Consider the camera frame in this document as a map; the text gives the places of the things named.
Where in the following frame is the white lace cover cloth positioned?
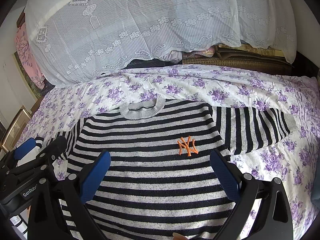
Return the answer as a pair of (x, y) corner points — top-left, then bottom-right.
(25, 0), (297, 87)

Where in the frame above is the pink floral blanket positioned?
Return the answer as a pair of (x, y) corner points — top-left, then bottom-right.
(15, 23), (45, 90)

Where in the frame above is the black garment under lace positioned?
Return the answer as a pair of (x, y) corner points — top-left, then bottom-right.
(125, 59), (175, 69)

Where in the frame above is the person's thumb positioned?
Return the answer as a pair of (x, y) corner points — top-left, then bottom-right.
(172, 232), (188, 240)

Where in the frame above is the purple floral bed sheet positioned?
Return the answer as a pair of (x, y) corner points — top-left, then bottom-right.
(18, 64), (319, 239)

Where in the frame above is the pink folded cloth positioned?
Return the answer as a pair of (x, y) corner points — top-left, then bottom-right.
(168, 46), (215, 63)

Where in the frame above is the gold picture frame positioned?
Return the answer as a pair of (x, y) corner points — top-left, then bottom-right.
(1, 106), (31, 153)

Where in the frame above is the black white striped sweater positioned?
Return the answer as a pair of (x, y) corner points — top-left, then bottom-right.
(35, 96), (298, 240)

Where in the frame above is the brown folded blankets stack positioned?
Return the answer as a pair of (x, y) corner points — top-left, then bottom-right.
(182, 44), (296, 76)

